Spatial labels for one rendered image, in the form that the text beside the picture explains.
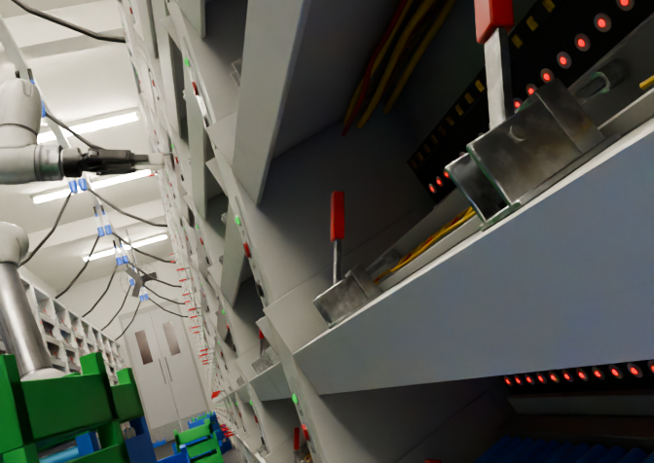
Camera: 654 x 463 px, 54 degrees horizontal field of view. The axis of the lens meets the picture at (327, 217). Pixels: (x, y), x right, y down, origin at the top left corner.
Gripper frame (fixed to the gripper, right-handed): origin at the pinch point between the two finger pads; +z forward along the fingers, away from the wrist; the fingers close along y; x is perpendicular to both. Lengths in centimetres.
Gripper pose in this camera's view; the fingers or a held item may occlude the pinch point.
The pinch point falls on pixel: (150, 161)
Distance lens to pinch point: 168.5
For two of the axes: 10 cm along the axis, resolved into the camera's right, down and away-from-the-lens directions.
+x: -0.8, -9.6, 2.7
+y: 1.7, -2.8, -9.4
